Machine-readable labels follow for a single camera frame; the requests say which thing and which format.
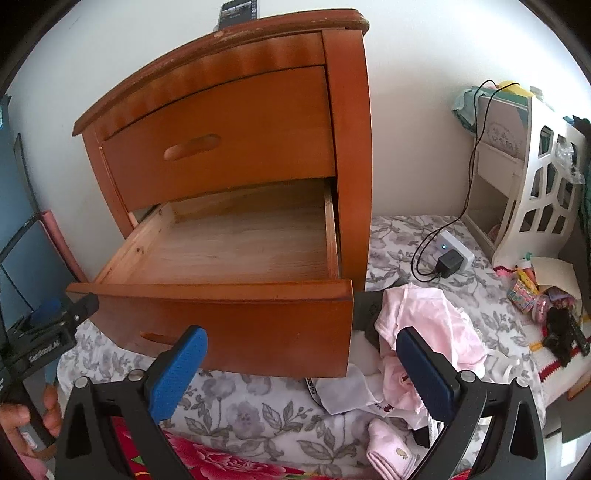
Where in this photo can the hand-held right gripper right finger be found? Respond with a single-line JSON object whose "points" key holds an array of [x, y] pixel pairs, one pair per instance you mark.
{"points": [[425, 374]]}

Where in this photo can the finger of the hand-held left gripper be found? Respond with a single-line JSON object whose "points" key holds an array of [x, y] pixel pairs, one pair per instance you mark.
{"points": [[46, 311], [83, 307]]}

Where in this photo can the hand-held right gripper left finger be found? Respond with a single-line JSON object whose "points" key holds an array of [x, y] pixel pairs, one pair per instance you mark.
{"points": [[178, 369]]}

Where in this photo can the person's left forearm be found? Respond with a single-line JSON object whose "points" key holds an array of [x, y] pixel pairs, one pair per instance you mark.
{"points": [[32, 468]]}

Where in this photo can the white cartoon print underwear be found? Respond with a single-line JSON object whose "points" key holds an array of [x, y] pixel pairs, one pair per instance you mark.
{"points": [[346, 392]]}

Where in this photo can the closed wooden drawer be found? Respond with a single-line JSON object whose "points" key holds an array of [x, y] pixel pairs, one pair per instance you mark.
{"points": [[231, 138]]}

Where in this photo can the person's left hand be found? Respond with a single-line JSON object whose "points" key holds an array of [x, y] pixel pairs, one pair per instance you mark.
{"points": [[53, 410]]}

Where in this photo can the pink garment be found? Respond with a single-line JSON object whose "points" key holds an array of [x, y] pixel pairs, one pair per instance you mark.
{"points": [[429, 314]]}

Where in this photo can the pink board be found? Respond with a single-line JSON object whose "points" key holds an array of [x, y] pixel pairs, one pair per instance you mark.
{"points": [[60, 240]]}

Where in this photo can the white ruffled garment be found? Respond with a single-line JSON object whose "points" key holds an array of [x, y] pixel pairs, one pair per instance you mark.
{"points": [[501, 364]]}

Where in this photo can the pink sock pair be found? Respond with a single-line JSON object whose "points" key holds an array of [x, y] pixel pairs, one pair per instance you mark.
{"points": [[390, 450]]}

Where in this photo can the grey floral blanket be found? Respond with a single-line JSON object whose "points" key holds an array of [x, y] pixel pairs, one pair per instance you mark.
{"points": [[254, 415]]}

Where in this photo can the red floral blanket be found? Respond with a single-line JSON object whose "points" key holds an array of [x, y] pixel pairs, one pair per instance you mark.
{"points": [[207, 461]]}

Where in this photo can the black charger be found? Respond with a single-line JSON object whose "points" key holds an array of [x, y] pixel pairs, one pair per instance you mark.
{"points": [[449, 265]]}

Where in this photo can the black cloth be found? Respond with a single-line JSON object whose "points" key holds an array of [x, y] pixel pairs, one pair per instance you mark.
{"points": [[556, 332]]}

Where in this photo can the black remote control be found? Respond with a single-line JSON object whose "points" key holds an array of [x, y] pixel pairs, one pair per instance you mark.
{"points": [[579, 337]]}

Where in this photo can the beige cardboard sheet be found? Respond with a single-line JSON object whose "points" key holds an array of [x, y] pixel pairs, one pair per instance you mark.
{"points": [[554, 277]]}

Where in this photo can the wooden nightstand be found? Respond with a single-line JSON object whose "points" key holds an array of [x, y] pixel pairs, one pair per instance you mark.
{"points": [[351, 138]]}

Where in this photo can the white shelf unit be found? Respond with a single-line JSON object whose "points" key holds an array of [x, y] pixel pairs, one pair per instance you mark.
{"points": [[491, 134]]}

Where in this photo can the teal cloth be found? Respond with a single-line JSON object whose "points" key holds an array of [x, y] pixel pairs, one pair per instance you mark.
{"points": [[461, 110]]}

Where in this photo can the yellow box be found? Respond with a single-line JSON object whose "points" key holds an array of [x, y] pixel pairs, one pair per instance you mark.
{"points": [[510, 86]]}

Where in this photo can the smartphone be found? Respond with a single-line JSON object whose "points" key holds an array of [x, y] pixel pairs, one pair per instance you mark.
{"points": [[238, 11]]}

